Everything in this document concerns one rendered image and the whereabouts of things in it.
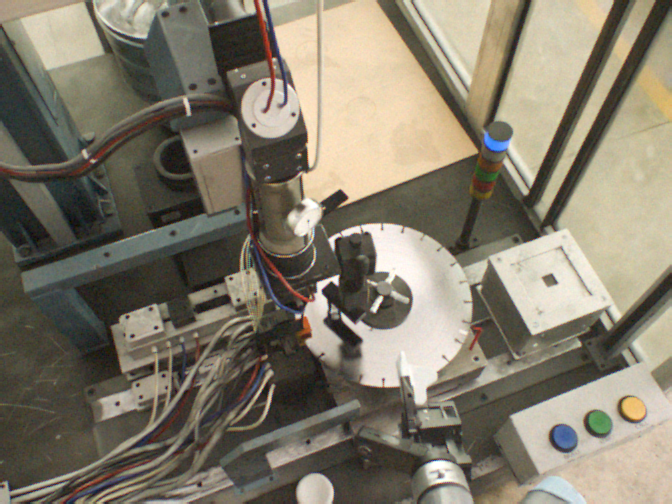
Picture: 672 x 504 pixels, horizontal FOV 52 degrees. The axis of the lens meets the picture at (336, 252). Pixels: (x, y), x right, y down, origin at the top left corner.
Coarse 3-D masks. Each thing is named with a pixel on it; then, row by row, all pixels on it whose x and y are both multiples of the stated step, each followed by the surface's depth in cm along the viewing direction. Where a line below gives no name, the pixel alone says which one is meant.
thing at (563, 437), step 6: (564, 426) 120; (558, 432) 119; (564, 432) 119; (570, 432) 119; (552, 438) 119; (558, 438) 119; (564, 438) 119; (570, 438) 119; (558, 444) 118; (564, 444) 118; (570, 444) 118
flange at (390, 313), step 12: (372, 276) 128; (384, 276) 128; (396, 276) 128; (372, 288) 126; (396, 288) 126; (408, 288) 127; (372, 300) 124; (396, 300) 125; (384, 312) 124; (396, 312) 124; (408, 312) 124; (372, 324) 123; (384, 324) 123; (396, 324) 124
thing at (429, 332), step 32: (384, 224) 134; (384, 256) 131; (416, 256) 131; (448, 256) 131; (320, 288) 128; (416, 288) 128; (448, 288) 128; (320, 320) 125; (416, 320) 125; (448, 320) 125; (320, 352) 122; (352, 352) 122; (384, 352) 122; (416, 352) 122; (448, 352) 122; (384, 384) 119
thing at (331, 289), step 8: (328, 288) 119; (336, 288) 119; (328, 296) 119; (336, 296) 118; (328, 304) 121; (336, 304) 118; (344, 312) 118; (352, 312) 116; (360, 312) 117; (352, 320) 117; (360, 320) 118
